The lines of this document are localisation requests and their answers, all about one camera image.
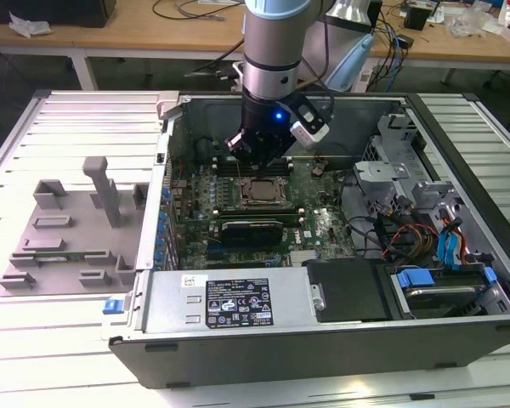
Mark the grey parts rack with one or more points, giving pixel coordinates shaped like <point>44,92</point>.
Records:
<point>76,221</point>

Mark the wooden desk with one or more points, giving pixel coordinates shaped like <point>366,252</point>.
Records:
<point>110,34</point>

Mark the black plastic shroud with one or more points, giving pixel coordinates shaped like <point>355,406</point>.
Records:
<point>348,289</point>

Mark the green RAM stick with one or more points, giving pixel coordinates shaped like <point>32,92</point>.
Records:
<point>68,256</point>

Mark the large black box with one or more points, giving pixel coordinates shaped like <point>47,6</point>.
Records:
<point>68,13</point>

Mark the thin metal locking lever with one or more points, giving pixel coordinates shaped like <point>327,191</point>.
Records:
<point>239,170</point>

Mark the black RAM slot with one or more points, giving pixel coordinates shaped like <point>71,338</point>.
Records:
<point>280,171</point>
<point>255,209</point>
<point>290,217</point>
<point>285,161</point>

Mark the blue case latch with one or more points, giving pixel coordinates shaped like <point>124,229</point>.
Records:
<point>112,307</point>

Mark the crumpled clear plastic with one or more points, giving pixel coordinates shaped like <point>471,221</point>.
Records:
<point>27,26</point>

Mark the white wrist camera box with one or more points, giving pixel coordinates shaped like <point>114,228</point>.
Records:
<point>308,134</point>

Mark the small silver heatsink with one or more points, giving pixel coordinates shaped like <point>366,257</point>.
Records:
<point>304,258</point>

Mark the black tower box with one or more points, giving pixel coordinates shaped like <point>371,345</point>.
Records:
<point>376,15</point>

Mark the black graphics card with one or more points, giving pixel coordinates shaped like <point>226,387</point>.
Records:
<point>251,234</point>

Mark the grey metal drive cage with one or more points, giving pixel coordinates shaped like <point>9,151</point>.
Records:
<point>378,172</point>

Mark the silver power supply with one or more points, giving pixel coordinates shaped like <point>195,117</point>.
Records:
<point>170,297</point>

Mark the small black box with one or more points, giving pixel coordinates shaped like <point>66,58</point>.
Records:
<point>416,19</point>

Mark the green motherboard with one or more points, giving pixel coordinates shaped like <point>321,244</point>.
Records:
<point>319,221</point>

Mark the CPU socket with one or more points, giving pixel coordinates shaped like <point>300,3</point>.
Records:
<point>241,192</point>

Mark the black open PC case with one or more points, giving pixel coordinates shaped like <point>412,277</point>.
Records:
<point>280,361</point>

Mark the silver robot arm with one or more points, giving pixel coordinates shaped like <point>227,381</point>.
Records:
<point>272,42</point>

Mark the clear plastic bags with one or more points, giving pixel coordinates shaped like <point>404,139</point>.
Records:
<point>472,21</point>

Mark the hard disk in blue carrier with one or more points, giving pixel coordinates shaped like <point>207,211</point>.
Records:
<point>442,297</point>

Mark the small black device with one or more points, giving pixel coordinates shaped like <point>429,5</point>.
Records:
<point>406,40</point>

